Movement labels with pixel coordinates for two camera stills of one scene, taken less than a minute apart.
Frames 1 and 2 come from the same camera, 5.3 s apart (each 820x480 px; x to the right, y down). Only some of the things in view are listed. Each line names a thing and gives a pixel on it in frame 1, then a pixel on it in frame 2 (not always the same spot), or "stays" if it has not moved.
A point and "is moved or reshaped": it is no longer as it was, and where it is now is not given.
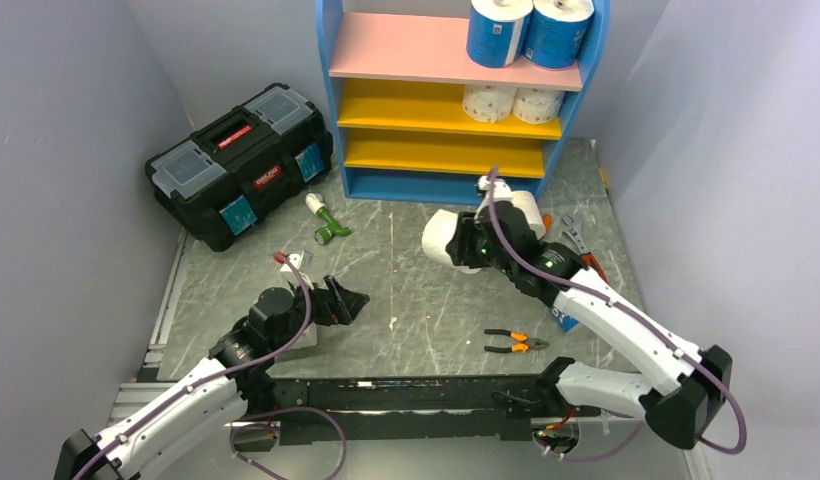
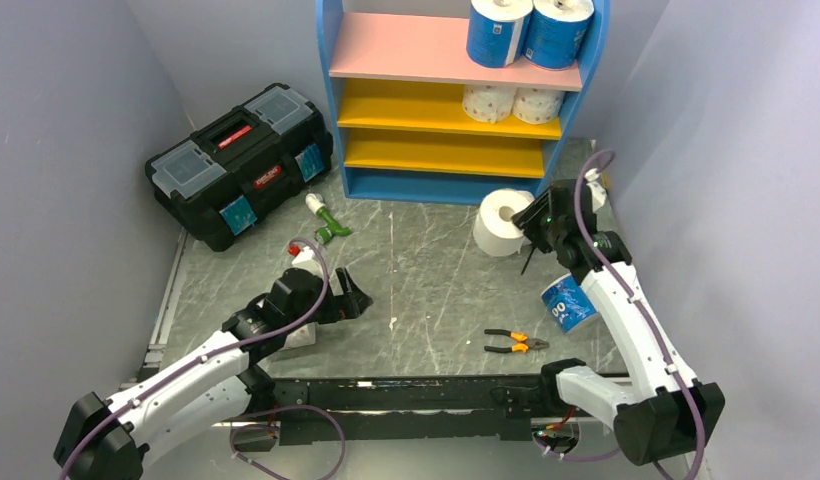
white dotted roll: [490, 103] stays
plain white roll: [437, 230] is moved or reshaped
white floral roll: [535, 105] stays
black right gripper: [460, 247] to [530, 227]
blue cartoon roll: [557, 32] stays
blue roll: [493, 30] stays
